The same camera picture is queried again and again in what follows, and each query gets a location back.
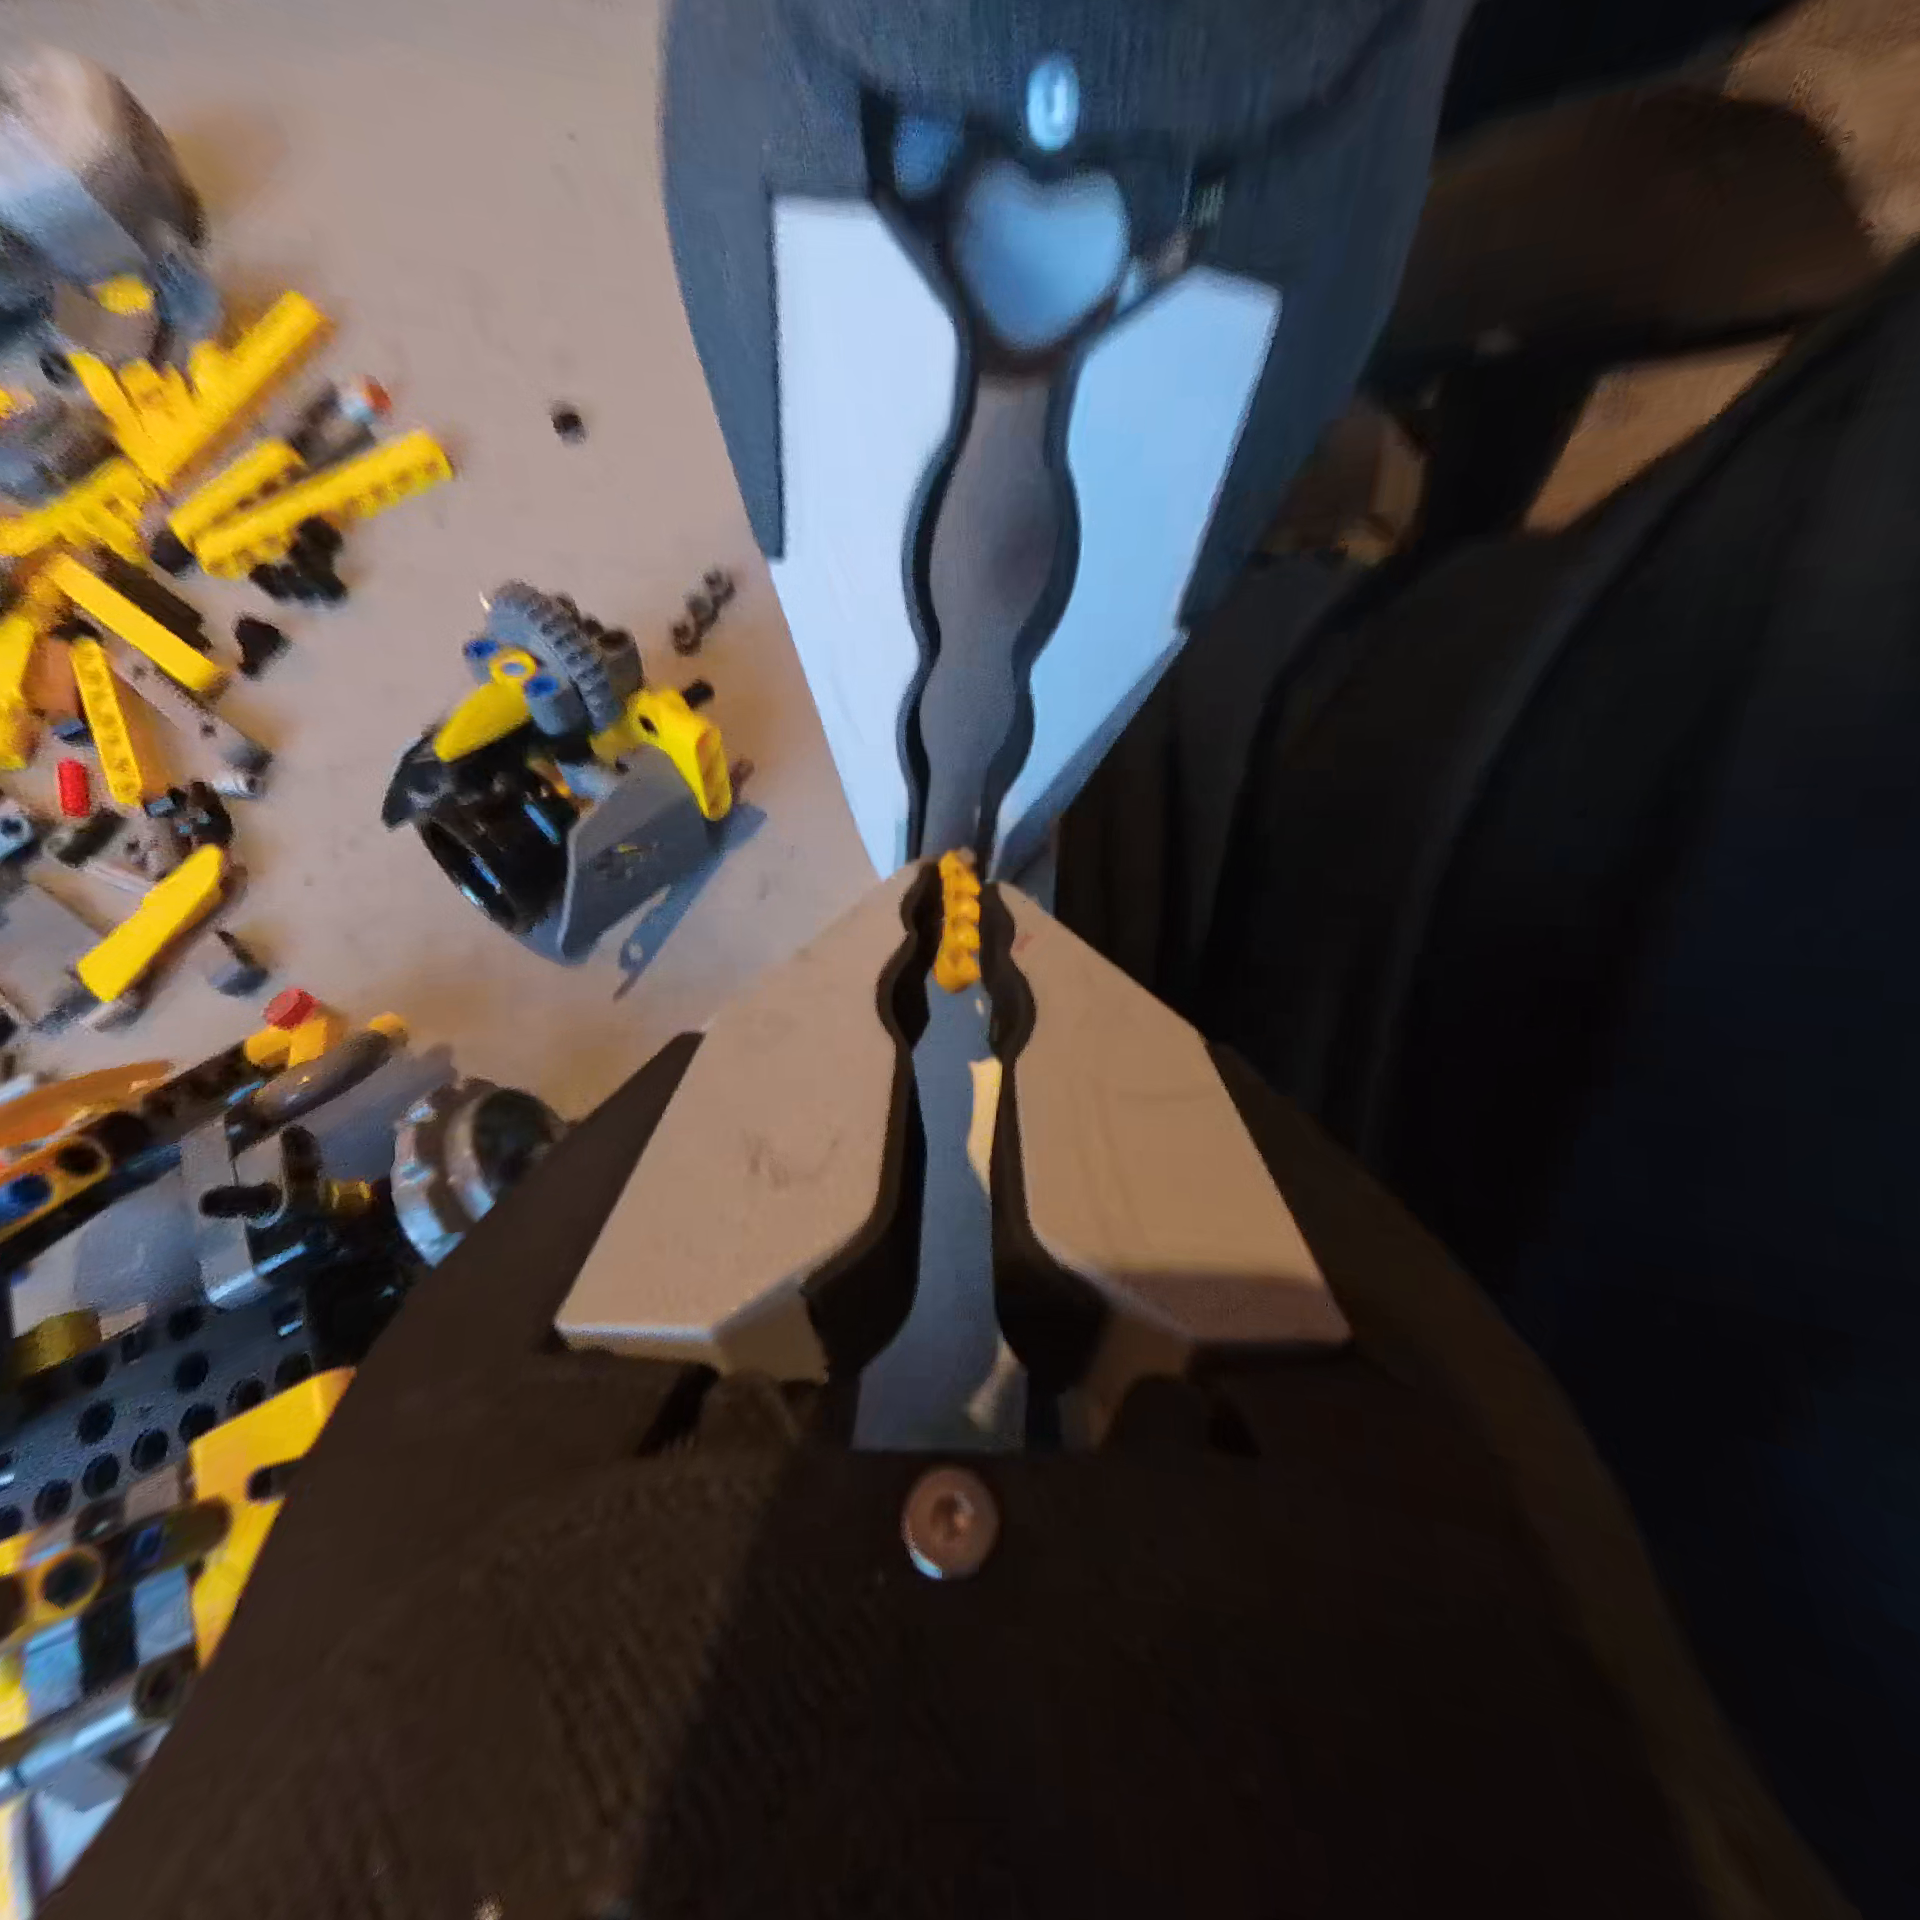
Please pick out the yellow toy vehicle model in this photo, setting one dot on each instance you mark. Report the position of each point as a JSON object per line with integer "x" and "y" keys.
{"x": 150, "y": 1411}

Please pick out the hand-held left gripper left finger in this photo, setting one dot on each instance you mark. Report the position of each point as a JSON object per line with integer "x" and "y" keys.
{"x": 750, "y": 1169}

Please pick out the grey toy battery box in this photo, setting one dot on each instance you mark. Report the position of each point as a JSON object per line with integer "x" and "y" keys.
{"x": 90, "y": 166}

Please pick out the black office chair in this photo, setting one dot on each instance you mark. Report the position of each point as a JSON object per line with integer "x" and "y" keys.
{"x": 1814, "y": 58}

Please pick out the yellow thin toy beam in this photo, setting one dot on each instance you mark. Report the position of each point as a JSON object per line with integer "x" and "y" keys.
{"x": 959, "y": 923}

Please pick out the person's dark clothing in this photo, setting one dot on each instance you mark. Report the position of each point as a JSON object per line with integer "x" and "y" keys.
{"x": 1498, "y": 1050}

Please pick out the toy wheel gear subassembly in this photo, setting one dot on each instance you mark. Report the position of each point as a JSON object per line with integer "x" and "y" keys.
{"x": 630, "y": 842}

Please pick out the pile of loose toy pieces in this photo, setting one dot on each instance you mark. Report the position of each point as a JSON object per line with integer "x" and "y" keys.
{"x": 301, "y": 480}

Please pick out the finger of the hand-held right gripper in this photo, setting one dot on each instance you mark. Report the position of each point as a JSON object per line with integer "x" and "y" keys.
{"x": 1149, "y": 480}
{"x": 848, "y": 451}

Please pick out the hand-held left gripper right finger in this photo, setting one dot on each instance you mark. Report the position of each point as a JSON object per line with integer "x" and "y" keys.
{"x": 1157, "y": 1169}

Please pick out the yellow curved toy panel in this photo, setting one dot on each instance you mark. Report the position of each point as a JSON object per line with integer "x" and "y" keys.
{"x": 150, "y": 923}

